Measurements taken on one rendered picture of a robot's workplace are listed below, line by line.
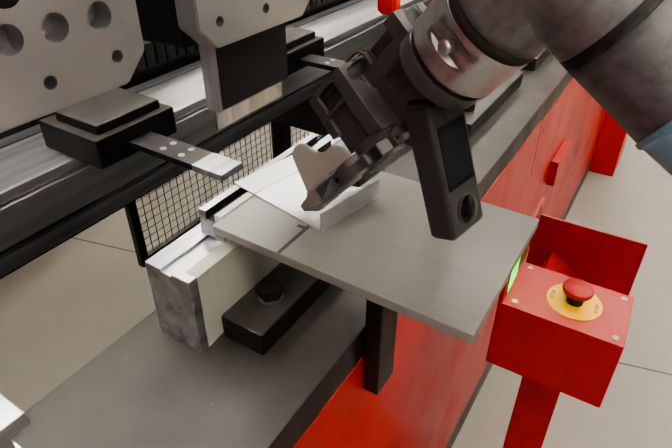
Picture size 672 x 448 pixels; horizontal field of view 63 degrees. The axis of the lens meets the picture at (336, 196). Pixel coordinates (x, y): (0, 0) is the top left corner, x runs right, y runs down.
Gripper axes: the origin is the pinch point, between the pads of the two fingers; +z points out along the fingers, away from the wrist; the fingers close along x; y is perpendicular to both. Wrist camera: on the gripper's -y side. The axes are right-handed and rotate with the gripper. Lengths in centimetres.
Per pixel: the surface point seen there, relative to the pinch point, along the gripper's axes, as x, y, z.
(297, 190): 0.8, 3.0, 3.8
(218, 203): 7.6, 6.3, 7.1
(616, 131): -213, -30, 78
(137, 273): -29, 30, 157
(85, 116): 9.9, 25.5, 18.5
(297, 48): -27.6, 26.7, 21.1
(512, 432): -30, -48, 35
